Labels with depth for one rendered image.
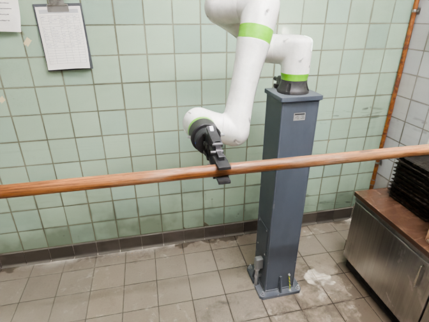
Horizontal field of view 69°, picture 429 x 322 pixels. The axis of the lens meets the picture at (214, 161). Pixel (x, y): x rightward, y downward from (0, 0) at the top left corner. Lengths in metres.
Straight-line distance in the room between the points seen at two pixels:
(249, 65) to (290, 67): 0.42
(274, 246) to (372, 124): 1.22
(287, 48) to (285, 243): 1.03
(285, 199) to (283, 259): 0.41
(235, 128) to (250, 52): 0.25
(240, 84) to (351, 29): 1.30
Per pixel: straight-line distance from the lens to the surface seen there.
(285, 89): 1.50
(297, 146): 1.57
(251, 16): 1.12
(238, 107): 1.07
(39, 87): 1.99
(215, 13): 1.22
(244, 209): 2.39
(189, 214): 2.30
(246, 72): 1.09
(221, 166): 0.73
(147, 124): 1.98
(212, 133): 0.83
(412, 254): 1.82
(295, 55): 1.48
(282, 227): 1.79
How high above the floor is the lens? 1.54
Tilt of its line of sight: 25 degrees down
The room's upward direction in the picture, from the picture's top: straight up
